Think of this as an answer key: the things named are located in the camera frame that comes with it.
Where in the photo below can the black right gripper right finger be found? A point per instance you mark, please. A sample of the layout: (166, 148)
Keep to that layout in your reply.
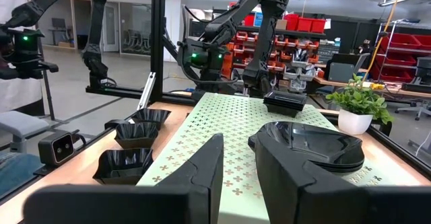
(296, 190)

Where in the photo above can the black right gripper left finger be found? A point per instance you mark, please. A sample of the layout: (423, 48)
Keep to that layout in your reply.
(195, 190)

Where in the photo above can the black oval mini plate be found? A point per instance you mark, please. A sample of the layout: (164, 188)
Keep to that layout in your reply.
(313, 143)
(353, 166)
(347, 170)

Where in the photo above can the black wavy mini plate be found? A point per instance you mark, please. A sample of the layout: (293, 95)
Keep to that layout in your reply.
(149, 116)
(136, 135)
(123, 165)

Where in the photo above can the black square mini plate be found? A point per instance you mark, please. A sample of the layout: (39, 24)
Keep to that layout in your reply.
(284, 107)
(283, 113)
(286, 98)

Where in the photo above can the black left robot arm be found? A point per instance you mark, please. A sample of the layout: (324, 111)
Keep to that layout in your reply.
(269, 32)

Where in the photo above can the mint green perforated riser shelf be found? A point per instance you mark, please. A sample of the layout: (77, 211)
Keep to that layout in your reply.
(235, 123)

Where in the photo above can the cardboard box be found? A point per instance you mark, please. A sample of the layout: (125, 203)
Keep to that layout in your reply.
(281, 24)

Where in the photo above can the small parts bin rack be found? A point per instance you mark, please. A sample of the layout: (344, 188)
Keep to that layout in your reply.
(289, 49)

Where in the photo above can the red storage bin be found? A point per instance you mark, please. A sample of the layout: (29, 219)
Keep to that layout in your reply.
(291, 21)
(304, 25)
(318, 25)
(399, 39)
(395, 74)
(395, 60)
(422, 42)

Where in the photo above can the green potted plant white pot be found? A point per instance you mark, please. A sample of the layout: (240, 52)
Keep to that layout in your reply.
(360, 106)

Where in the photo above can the grey office chair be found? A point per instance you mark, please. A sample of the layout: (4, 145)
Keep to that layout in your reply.
(343, 69)

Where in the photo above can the wooden workbench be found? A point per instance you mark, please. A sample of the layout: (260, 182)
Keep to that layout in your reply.
(404, 92)

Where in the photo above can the blue padded seat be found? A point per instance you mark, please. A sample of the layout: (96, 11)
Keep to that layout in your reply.
(17, 173)

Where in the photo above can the grey padded bench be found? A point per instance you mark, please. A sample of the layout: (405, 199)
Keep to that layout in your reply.
(20, 123)

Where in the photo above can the silver diagonal bracket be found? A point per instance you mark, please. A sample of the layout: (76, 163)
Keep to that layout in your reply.
(146, 89)

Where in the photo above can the black table-level camera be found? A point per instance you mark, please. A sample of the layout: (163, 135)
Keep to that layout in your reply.
(55, 148)

